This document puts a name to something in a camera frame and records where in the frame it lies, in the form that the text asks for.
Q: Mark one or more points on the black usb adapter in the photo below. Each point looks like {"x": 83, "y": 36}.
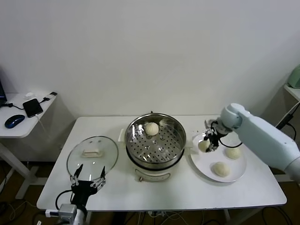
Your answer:
{"x": 53, "y": 94}

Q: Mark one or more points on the blue computer mouse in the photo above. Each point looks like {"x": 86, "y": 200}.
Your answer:
{"x": 14, "y": 121}

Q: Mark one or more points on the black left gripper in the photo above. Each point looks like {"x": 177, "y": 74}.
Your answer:
{"x": 82, "y": 191}

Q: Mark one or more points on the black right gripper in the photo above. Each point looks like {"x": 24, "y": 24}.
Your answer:
{"x": 220, "y": 131}

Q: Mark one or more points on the dark laptop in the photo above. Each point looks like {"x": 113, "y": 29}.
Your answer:
{"x": 2, "y": 91}

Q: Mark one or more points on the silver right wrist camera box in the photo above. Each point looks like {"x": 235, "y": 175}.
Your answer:
{"x": 211, "y": 124}

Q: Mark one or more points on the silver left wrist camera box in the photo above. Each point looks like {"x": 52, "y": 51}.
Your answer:
{"x": 66, "y": 211}

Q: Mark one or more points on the mint green appliance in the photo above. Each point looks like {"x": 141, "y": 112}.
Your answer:
{"x": 294, "y": 78}

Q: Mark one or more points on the white power strip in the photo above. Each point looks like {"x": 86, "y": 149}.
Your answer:
{"x": 156, "y": 213}

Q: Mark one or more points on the white desk with appliance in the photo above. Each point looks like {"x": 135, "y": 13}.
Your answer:
{"x": 293, "y": 92}

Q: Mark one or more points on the white round plate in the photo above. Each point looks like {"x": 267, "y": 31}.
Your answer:
{"x": 201, "y": 166}

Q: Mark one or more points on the white earbuds case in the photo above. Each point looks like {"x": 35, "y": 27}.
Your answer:
{"x": 28, "y": 95}

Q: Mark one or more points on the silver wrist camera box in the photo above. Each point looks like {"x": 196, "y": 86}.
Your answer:
{"x": 211, "y": 124}
{"x": 66, "y": 211}

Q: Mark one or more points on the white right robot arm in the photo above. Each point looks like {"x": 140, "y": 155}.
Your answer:
{"x": 262, "y": 138}

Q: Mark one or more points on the stainless perforated steamer basket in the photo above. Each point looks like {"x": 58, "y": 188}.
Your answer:
{"x": 154, "y": 152}

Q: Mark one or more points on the white steamed baozi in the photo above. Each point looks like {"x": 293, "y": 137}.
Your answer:
{"x": 220, "y": 169}
{"x": 202, "y": 145}
{"x": 151, "y": 129}
{"x": 233, "y": 153}

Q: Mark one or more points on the black smartphone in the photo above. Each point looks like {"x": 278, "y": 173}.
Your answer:
{"x": 32, "y": 107}

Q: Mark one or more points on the white side table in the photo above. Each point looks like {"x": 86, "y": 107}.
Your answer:
{"x": 16, "y": 132}

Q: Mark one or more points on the white electric cooker pot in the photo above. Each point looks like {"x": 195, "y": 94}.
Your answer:
{"x": 154, "y": 174}

